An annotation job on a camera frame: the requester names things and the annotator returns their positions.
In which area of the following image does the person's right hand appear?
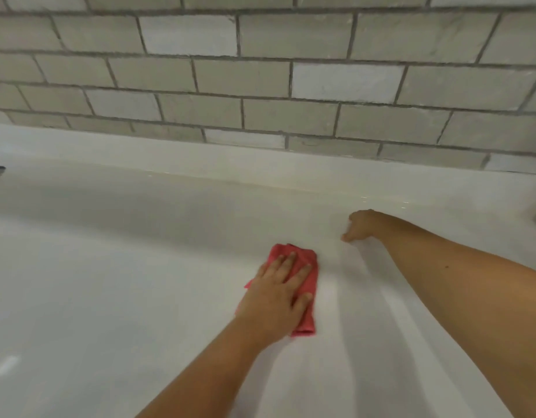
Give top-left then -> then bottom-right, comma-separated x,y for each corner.
341,208 -> 393,244

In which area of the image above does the person's left hand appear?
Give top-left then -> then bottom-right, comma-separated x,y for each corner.
234,251 -> 314,349

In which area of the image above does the pink cloth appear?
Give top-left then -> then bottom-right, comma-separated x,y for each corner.
244,243 -> 319,338

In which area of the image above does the person's left forearm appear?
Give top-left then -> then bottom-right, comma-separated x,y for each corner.
135,317 -> 277,418

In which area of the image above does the person's right forearm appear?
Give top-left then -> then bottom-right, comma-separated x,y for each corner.
379,212 -> 536,418

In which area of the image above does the white countertop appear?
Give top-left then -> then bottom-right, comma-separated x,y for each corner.
0,124 -> 536,418

